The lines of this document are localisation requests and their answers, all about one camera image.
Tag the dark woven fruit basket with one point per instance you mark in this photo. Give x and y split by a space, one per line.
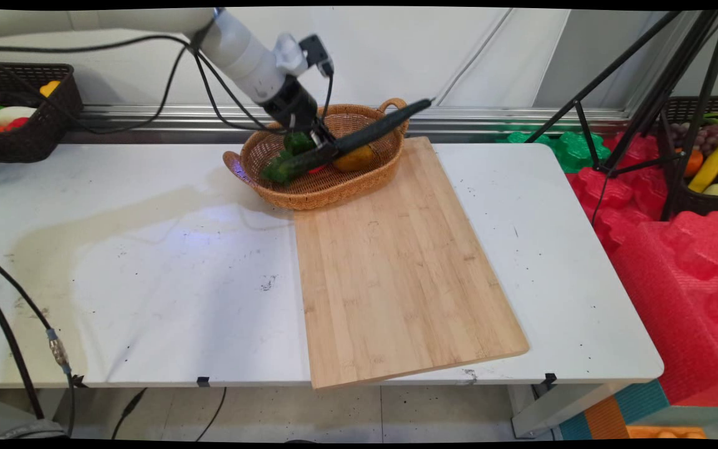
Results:
695 201

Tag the teal and orange floor mat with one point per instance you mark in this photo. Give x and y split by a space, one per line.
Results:
642 402

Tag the small red vegetable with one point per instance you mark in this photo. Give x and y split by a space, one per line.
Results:
17 123

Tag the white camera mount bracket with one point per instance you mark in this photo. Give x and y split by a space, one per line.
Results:
289 55

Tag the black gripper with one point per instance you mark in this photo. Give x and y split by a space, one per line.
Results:
290 103

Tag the grey base unit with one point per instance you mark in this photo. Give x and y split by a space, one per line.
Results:
22 430

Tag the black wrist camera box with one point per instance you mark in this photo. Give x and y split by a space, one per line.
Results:
316 55

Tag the bamboo cutting board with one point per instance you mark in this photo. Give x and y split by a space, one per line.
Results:
396 268

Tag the purple grape bunch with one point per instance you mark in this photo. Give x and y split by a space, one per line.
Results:
708 137

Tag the yellow vegetable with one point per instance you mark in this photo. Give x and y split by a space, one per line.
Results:
49 88

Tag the dark woven vegetable basket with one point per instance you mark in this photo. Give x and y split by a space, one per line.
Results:
35 143

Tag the black tripod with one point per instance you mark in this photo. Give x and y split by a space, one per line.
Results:
664 93

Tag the long dark green cucumber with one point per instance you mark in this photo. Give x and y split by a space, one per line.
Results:
378 128

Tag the red foam sheet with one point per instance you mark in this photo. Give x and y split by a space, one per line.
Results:
670 293

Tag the orange fruit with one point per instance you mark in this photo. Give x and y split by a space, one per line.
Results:
694 163

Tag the long yellow banana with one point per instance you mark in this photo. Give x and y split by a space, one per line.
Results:
708 168

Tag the oval wicker basket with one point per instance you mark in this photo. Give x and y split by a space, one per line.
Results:
328 190

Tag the white radish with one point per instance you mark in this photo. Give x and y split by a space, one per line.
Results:
13 115

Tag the green foam sheet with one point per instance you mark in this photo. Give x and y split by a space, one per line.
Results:
574 153

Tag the orange brown potato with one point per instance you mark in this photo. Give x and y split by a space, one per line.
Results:
354 159

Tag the white table leg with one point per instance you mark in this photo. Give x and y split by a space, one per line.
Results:
552 411

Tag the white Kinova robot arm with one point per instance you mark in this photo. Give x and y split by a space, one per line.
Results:
240 56

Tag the red orange pepper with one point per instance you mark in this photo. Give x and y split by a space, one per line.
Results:
316 169

